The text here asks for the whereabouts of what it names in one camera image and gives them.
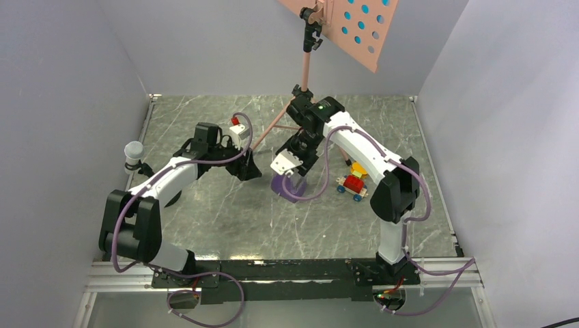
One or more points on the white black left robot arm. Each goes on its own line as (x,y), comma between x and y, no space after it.
(131,225)

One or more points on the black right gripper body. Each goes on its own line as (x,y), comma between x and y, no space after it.
(304,147)

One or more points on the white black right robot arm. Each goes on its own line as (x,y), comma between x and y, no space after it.
(396,179)

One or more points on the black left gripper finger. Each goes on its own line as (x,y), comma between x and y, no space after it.
(236,168)
(249,169)

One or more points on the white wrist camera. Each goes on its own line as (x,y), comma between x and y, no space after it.
(238,132)
(285,163)

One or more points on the aluminium frame rail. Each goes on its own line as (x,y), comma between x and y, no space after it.
(104,278)

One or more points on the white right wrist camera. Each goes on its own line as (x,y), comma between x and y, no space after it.
(285,163)

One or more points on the grey microphone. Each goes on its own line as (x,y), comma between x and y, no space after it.
(134,152)

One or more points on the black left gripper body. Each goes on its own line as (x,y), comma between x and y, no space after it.
(227,153)

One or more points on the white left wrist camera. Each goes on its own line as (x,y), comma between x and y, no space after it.
(238,132)

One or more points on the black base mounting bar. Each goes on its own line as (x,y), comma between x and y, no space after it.
(356,279)

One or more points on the red wooden toy car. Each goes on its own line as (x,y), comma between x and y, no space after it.
(354,182)

